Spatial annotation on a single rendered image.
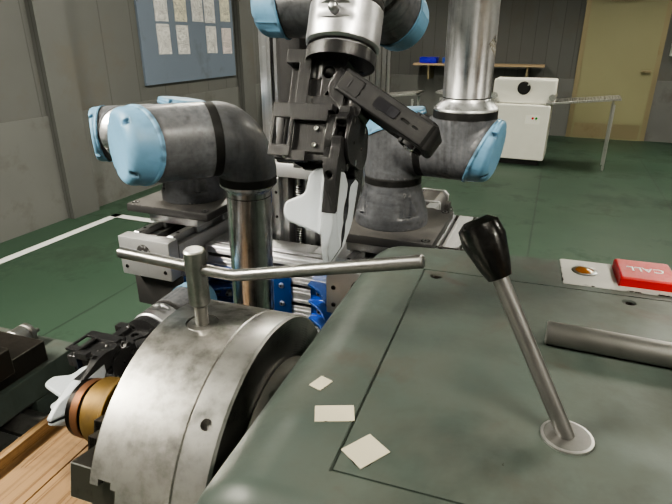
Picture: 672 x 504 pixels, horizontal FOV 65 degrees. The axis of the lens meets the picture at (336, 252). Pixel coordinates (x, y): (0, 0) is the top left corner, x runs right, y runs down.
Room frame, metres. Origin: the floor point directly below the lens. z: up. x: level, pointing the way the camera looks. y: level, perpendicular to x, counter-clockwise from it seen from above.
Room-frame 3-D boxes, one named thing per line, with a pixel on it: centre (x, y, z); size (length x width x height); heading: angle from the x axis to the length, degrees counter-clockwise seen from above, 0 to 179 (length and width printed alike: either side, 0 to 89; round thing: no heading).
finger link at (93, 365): (0.61, 0.32, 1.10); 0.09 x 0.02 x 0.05; 161
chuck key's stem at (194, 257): (0.49, 0.14, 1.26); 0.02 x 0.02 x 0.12
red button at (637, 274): (0.56, -0.36, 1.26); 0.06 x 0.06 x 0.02; 71
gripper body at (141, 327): (0.68, 0.32, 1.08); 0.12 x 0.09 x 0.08; 161
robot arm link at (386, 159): (1.05, -0.12, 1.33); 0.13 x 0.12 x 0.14; 61
